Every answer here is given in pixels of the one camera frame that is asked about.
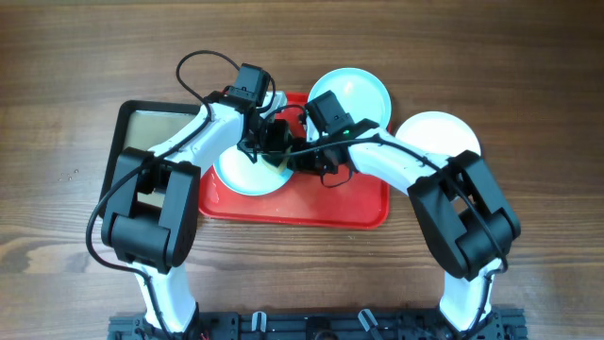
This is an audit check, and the red plastic tray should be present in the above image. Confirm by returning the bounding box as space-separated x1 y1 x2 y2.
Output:
197 91 392 230

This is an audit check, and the green yellow sponge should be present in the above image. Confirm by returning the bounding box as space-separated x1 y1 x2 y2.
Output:
261 155 290 174

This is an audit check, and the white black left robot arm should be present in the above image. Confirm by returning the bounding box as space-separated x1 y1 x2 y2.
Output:
91 95 266 339

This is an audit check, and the pale green plate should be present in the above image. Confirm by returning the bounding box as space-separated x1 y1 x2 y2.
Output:
308 68 392 130

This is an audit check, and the light blue plate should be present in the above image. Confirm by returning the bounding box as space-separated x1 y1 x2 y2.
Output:
211 89 296 197

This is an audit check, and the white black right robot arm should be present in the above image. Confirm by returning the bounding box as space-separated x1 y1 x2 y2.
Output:
285 127 521 336

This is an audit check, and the black water tray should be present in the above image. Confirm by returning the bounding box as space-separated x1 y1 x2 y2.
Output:
100 100 199 197

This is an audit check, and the white round plate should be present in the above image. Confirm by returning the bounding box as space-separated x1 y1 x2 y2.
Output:
394 111 482 157

